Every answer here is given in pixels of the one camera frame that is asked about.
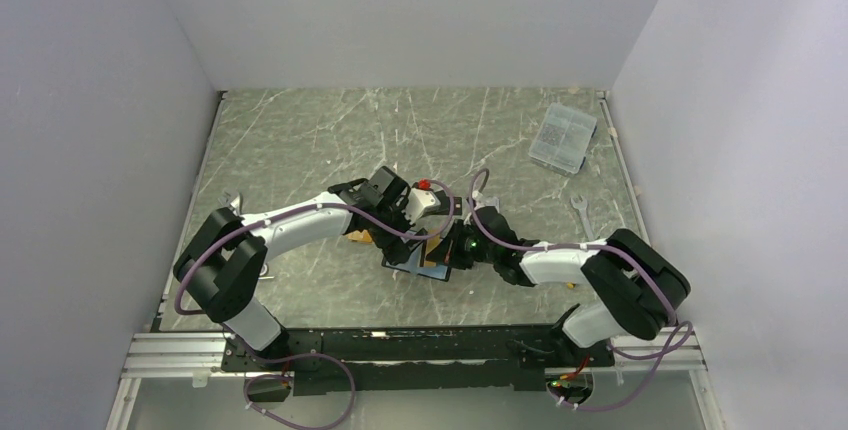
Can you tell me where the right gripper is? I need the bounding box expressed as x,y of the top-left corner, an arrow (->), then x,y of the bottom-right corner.
426,219 -> 499,270

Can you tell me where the black leather card holder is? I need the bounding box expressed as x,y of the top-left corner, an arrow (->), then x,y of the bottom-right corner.
381,237 -> 451,282

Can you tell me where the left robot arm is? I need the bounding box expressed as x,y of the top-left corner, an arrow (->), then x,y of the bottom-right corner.
173,167 -> 440,370

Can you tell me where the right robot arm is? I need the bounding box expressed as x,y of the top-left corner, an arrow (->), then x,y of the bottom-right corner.
425,206 -> 691,365

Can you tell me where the gold card stack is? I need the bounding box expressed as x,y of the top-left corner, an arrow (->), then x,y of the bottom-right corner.
346,231 -> 373,245

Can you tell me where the silver card stack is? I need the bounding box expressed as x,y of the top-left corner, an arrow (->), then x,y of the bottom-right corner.
473,192 -> 500,212

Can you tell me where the silver wrench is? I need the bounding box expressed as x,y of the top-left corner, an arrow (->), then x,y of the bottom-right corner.
570,195 -> 596,241

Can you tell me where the small metal clip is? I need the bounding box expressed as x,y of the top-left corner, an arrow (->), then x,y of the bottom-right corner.
219,191 -> 243,215

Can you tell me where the clear plastic screw box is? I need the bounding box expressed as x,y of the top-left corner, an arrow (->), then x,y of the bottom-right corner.
528,103 -> 598,175

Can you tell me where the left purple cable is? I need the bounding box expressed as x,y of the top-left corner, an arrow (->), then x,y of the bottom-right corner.
174,179 -> 458,430

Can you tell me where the purple cable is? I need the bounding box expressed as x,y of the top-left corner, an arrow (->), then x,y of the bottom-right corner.
468,168 -> 694,414
174,179 -> 458,430

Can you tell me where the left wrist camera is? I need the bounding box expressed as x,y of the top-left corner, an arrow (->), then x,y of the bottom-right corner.
403,179 -> 441,224

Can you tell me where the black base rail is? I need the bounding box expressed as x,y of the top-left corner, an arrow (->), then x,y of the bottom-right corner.
221,324 -> 615,396

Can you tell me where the aluminium frame rail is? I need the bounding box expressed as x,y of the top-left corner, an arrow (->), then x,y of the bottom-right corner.
121,330 -> 707,380

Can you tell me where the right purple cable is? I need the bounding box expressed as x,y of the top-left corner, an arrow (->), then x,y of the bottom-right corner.
468,168 -> 694,414

